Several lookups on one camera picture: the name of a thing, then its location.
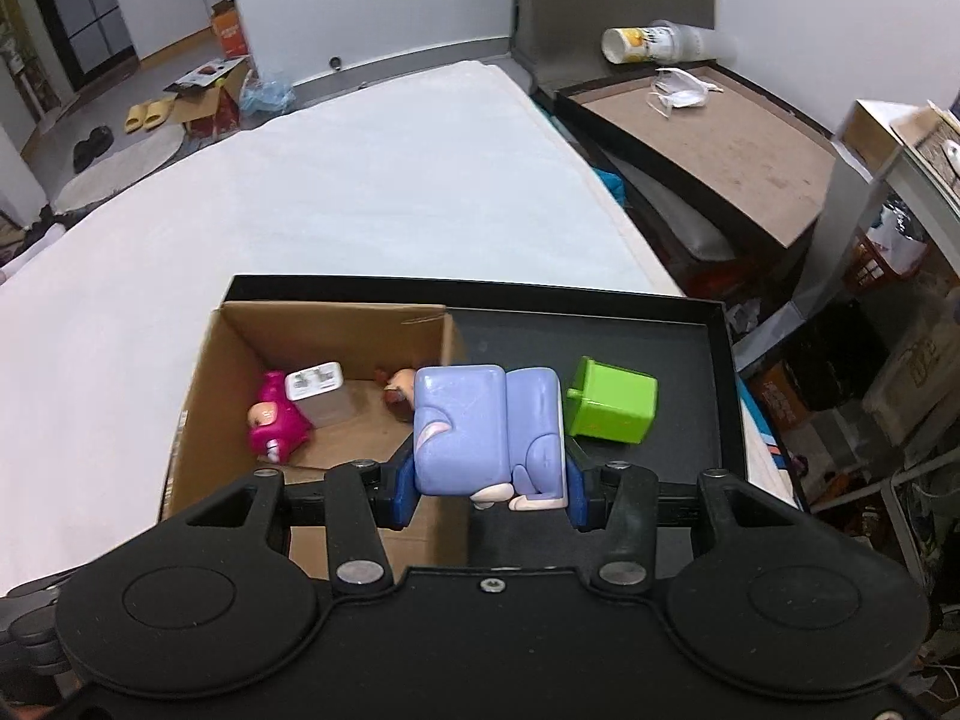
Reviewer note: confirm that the cardboard box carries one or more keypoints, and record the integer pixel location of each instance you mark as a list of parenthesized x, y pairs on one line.
[(247, 337)]

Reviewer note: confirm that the magenta pig toy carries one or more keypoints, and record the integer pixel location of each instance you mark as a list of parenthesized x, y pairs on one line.
[(274, 420)]

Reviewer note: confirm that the grey round rug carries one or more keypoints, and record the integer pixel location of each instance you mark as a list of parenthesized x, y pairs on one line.
[(127, 172)]

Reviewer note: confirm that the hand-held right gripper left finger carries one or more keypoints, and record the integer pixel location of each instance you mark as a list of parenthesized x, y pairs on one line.
[(397, 495)]

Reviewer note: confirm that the purple block toy figure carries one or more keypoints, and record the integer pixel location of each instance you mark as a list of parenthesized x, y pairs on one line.
[(465, 427)]

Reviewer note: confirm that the blue plastic bag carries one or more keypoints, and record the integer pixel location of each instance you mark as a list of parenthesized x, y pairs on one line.
[(266, 94)]

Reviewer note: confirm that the brown topped black tray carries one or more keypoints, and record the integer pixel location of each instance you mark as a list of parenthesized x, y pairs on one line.
[(712, 157)]

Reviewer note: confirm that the black slipper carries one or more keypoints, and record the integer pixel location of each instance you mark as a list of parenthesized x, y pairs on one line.
[(84, 157), (100, 141)]

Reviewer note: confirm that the yellow white paper cup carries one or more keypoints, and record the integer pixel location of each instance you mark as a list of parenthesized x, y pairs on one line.
[(626, 45)]

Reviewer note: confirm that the orange printed box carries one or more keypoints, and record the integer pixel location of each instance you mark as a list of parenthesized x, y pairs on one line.
[(230, 30)]

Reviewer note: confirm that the green toy house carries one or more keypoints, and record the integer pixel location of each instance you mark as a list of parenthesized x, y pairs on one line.
[(615, 405)]

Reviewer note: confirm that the yellow slipper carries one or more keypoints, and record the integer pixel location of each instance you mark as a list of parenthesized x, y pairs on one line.
[(136, 120), (159, 114)]

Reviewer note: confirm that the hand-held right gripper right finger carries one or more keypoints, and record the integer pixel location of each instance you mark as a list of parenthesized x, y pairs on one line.
[(583, 499)]

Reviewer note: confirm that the small doll figurine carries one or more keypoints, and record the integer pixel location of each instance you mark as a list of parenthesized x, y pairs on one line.
[(401, 390)]

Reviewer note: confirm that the white charger plug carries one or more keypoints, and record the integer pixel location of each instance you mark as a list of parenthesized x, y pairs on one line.
[(315, 390)]

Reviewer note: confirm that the white face mask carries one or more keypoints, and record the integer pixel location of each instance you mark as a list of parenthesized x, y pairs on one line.
[(682, 94)]

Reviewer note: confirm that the black shallow tray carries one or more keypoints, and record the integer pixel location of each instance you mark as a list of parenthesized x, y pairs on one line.
[(675, 360)]

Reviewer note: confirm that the open carton on floor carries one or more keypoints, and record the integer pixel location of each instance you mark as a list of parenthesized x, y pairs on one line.
[(206, 101)]

